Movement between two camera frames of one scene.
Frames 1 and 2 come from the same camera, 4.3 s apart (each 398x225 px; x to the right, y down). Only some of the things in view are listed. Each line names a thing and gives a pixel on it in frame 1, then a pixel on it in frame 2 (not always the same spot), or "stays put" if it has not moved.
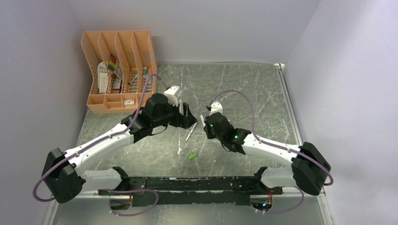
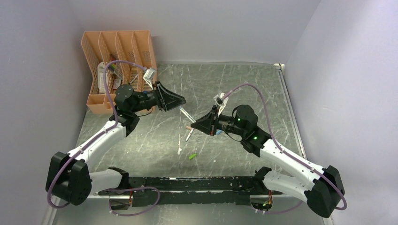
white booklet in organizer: x=103 y=77 stays put
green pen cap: x=192 y=156 stays put
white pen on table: x=193 y=128 stays put
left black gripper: x=179 y=121 -> x=170 y=100
